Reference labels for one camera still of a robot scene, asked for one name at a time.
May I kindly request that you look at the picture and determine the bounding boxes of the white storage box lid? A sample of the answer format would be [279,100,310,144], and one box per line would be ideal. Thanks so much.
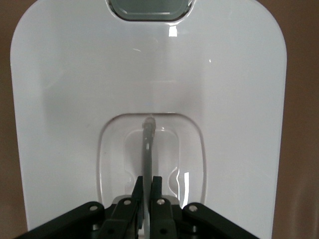
[9,0,288,239]

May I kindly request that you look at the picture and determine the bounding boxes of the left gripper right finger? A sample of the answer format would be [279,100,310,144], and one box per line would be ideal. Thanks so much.
[151,175,178,239]

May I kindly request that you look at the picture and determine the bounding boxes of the grey lid handle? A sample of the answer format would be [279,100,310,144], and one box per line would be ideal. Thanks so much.
[141,113,157,239]

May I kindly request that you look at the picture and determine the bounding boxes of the grey lid latch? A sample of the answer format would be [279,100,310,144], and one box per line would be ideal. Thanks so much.
[106,0,197,22]

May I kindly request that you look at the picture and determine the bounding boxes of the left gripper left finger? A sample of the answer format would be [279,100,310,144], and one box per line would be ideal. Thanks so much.
[99,175,145,239]

